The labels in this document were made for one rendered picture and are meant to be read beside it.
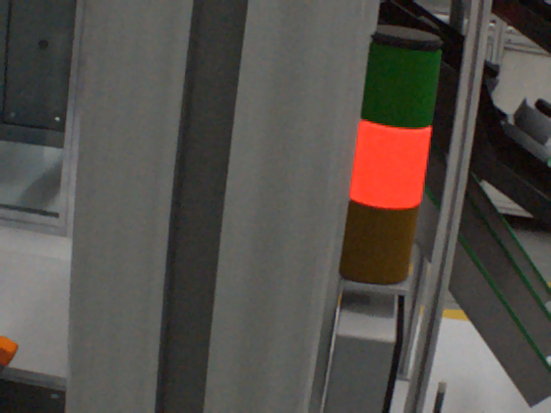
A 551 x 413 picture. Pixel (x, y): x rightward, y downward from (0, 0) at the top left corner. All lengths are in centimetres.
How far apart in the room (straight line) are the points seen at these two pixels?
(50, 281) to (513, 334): 78
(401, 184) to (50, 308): 100
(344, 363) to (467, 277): 49
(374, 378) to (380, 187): 12
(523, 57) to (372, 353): 438
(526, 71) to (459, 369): 353
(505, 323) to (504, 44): 386
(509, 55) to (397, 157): 435
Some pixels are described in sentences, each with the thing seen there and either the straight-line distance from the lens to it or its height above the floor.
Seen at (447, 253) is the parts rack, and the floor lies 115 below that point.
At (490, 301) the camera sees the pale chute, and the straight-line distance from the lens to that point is 120.
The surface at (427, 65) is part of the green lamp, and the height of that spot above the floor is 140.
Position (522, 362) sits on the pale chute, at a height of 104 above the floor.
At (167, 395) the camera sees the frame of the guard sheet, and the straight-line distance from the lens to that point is 15.
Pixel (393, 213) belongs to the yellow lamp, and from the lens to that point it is 72.
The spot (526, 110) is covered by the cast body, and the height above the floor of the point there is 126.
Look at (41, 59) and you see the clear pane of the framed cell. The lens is 189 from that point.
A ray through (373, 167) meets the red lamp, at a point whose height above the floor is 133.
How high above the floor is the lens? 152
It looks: 18 degrees down
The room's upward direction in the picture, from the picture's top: 7 degrees clockwise
